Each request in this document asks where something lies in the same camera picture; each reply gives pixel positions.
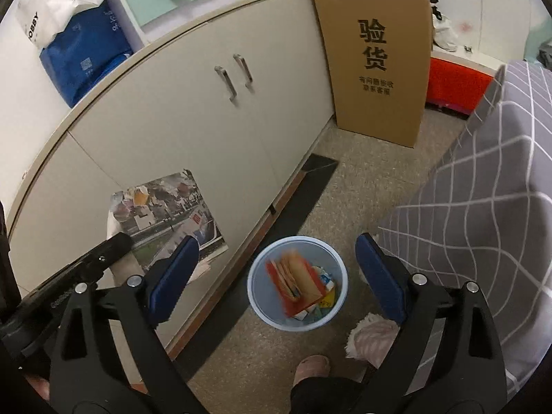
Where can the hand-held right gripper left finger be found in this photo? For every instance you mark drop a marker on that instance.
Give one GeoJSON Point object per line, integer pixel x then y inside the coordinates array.
{"type": "Point", "coordinates": [172, 284]}

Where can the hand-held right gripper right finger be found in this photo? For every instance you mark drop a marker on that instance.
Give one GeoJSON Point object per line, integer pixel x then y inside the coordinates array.
{"type": "Point", "coordinates": [381, 284]}

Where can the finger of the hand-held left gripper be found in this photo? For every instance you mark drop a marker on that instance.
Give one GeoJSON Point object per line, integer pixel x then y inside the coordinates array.
{"type": "Point", "coordinates": [95, 261]}

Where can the orange cardboard package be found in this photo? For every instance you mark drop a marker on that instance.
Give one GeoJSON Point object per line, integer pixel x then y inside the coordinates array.
{"type": "Point", "coordinates": [302, 280]}

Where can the pale blue plastic bin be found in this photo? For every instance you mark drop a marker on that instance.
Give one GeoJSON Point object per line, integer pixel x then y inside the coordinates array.
{"type": "Point", "coordinates": [258, 297]}

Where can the yellow snack packet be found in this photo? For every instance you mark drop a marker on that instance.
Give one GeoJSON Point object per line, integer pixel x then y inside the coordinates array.
{"type": "Point", "coordinates": [330, 299]}

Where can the pink plush slipper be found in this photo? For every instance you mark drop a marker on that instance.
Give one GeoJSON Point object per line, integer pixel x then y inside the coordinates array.
{"type": "Point", "coordinates": [373, 338]}

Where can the white paper carton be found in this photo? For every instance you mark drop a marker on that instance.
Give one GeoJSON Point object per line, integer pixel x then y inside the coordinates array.
{"type": "Point", "coordinates": [326, 280]}

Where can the photo poster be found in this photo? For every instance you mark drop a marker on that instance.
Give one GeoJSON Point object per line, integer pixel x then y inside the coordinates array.
{"type": "Point", "coordinates": [172, 211]}

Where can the pink slipper on person's foot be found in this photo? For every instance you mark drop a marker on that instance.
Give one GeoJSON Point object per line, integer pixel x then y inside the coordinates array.
{"type": "Point", "coordinates": [312, 368]}

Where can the person's leg in black pants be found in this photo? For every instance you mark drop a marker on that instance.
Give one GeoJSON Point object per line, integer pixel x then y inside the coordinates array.
{"type": "Point", "coordinates": [323, 396]}

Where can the grey plaid bed cover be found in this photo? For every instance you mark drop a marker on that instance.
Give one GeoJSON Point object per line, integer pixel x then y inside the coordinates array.
{"type": "Point", "coordinates": [487, 207]}

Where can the white floor cabinet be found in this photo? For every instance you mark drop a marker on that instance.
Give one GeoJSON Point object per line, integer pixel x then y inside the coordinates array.
{"type": "Point", "coordinates": [172, 116]}

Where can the blue plastic bag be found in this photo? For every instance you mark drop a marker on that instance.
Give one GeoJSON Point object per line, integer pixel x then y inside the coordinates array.
{"type": "Point", "coordinates": [82, 60]}

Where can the red storage box white lid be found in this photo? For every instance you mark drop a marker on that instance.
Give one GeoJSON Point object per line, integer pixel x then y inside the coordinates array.
{"type": "Point", "coordinates": [457, 82]}

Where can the large flat cardboard box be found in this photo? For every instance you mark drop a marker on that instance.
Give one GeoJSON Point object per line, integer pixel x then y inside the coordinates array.
{"type": "Point", "coordinates": [375, 51]}

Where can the white paper bag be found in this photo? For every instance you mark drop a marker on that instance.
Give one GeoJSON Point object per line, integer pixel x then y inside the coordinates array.
{"type": "Point", "coordinates": [56, 4]}

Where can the white cloth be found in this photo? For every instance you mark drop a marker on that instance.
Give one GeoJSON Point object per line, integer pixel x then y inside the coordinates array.
{"type": "Point", "coordinates": [444, 30]}

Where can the grey clothes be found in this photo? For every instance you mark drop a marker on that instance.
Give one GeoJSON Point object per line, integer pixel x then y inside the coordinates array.
{"type": "Point", "coordinates": [545, 54]}

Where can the white wardrobe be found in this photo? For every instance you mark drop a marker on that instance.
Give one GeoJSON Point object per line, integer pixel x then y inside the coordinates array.
{"type": "Point", "coordinates": [496, 13]}

